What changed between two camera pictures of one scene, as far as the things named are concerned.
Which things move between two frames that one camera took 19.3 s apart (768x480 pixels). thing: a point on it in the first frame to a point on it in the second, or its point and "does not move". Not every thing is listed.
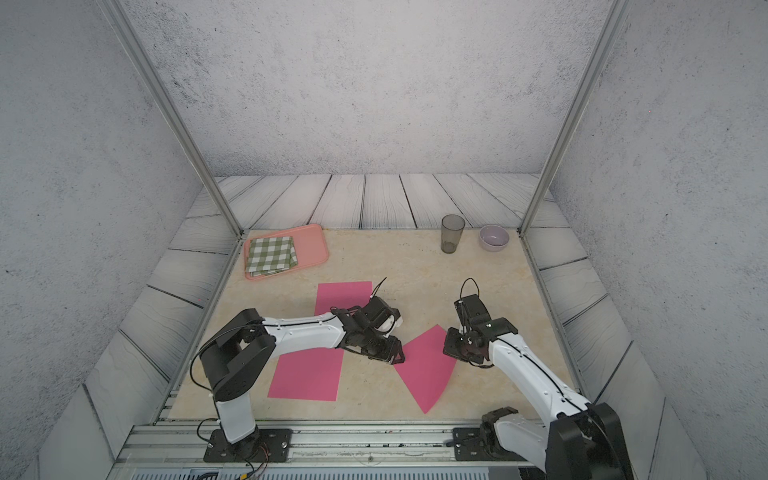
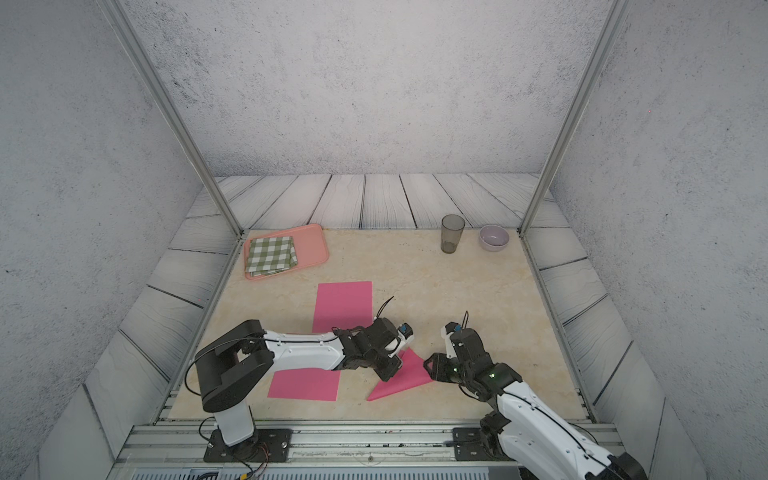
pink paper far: (344, 295) does not move
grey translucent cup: (452, 227) does not move
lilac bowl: (493, 238) does not move
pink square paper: (426, 369) to (413, 373)
